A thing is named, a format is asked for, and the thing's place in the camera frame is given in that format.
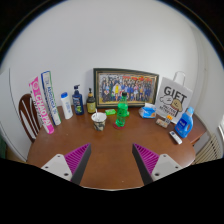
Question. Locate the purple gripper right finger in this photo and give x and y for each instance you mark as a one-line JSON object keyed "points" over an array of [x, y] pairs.
{"points": [[152, 166]]}

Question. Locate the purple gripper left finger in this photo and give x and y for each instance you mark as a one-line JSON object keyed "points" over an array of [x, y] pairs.
{"points": [[71, 166]]}

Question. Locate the green plastic bottle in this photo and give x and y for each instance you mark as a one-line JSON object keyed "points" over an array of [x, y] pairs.
{"points": [[122, 109]]}

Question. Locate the white remote control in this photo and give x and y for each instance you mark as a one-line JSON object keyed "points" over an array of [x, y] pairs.
{"points": [[175, 137]]}

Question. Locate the small box with orange items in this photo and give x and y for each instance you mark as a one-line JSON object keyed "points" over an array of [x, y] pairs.
{"points": [[164, 123]]}

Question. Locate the blue detergent bottle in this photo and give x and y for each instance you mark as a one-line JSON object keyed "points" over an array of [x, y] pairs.
{"points": [[185, 123]]}

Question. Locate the blue tissue pack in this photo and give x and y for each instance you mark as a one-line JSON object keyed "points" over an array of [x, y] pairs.
{"points": [[148, 111]]}

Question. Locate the red round coaster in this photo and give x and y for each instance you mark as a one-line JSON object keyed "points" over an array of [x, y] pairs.
{"points": [[117, 127]]}

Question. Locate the patterned cup with spoon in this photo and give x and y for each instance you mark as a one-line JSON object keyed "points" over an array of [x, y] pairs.
{"points": [[99, 120]]}

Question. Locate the white shampoo bottle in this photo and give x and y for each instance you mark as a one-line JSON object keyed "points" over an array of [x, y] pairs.
{"points": [[65, 100]]}

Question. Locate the white radiator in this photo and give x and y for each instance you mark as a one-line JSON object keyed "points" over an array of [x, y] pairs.
{"points": [[211, 151]]}

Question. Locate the dark amber pump bottle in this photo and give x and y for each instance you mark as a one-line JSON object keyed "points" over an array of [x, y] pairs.
{"points": [[91, 102]]}

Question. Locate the left green soap bar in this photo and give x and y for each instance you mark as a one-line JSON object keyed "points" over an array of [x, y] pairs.
{"points": [[110, 112]]}

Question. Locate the dark blue pump bottle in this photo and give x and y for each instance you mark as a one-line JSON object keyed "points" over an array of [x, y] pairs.
{"points": [[77, 101]]}

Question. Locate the white gift paper bag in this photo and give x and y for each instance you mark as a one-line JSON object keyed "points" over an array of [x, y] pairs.
{"points": [[173, 97]]}

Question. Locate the wooden chair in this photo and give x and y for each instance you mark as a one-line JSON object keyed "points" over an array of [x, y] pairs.
{"points": [[28, 116]]}

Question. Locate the framed group photo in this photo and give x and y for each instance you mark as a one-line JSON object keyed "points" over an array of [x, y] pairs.
{"points": [[109, 84]]}

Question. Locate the pink tall box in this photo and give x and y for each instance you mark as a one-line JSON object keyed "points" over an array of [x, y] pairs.
{"points": [[39, 105]]}

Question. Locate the green white tall box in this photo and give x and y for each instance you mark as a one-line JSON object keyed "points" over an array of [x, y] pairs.
{"points": [[49, 97]]}

